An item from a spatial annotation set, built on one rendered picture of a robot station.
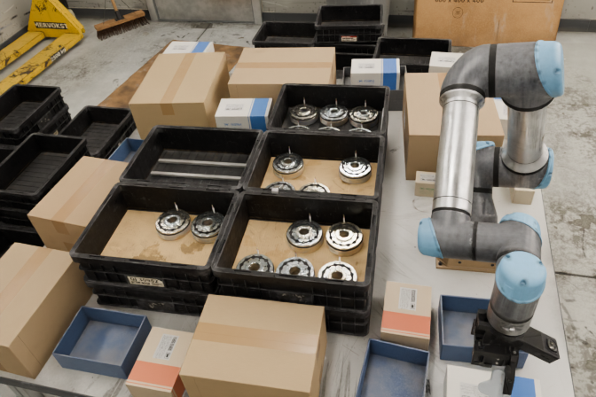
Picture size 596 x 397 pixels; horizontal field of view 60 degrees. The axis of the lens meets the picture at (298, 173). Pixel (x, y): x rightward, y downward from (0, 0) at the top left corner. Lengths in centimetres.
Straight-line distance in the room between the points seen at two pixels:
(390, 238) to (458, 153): 64
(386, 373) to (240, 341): 38
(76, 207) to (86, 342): 42
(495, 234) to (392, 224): 73
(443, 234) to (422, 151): 79
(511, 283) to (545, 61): 47
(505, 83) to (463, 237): 35
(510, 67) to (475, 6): 305
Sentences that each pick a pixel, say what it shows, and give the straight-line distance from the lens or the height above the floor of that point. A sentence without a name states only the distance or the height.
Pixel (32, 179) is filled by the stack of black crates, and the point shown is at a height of 49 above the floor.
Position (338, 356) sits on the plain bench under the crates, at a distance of 142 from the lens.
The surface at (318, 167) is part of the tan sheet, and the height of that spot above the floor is 83.
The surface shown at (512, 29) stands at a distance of 426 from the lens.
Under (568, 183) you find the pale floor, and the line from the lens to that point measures 309.
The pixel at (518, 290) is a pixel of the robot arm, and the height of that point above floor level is 122.
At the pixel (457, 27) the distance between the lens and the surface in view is 422.
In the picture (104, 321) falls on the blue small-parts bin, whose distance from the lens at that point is 162.
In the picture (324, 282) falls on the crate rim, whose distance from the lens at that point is 126.
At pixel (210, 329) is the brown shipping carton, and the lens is 131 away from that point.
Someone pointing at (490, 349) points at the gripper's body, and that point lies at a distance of 109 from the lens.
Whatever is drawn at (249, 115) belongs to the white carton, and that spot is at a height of 88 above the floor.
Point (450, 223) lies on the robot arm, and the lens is 102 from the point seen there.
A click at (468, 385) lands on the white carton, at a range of 131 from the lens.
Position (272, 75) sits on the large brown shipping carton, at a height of 90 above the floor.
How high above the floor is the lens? 193
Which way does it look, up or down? 41 degrees down
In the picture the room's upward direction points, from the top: 6 degrees counter-clockwise
